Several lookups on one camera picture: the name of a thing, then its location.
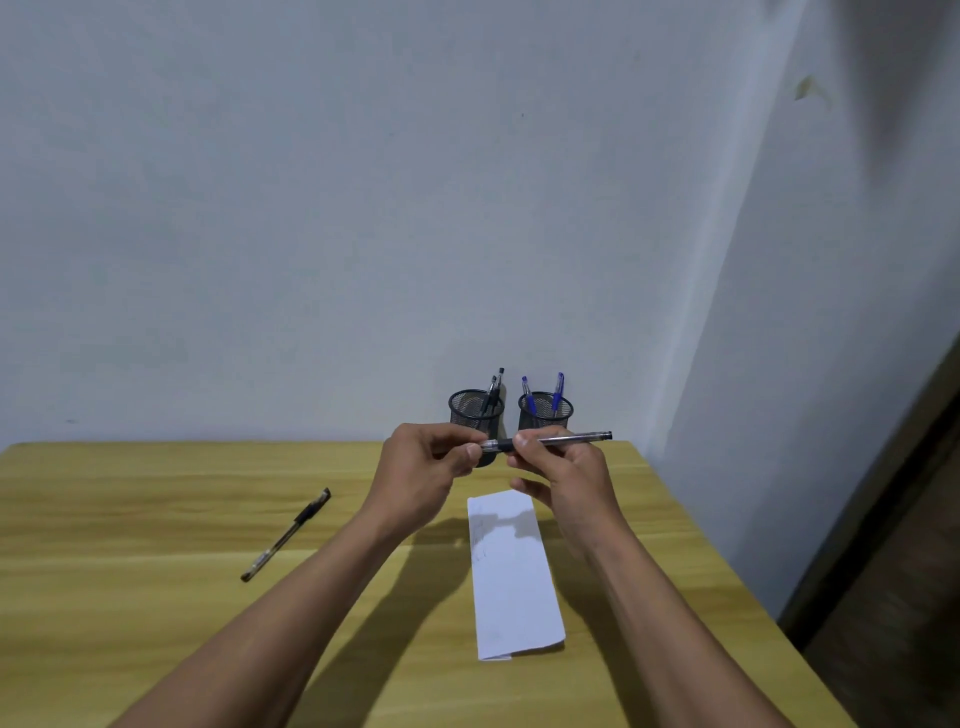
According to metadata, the person's left hand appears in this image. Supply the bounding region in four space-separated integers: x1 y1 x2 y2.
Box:
359 422 489 545

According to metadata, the person's right hand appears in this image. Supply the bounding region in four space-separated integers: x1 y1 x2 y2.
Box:
506 425 635 564

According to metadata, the black mesh pen cup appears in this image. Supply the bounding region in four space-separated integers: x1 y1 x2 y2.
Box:
447 389 507 468
517 390 575 433

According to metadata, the white paper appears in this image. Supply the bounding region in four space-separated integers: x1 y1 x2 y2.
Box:
466 489 568 663

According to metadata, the person's right forearm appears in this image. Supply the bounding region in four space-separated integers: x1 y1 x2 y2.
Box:
588 528 796 728

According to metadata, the person's left forearm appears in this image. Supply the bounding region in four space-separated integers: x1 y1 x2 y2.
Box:
108 509 399 728

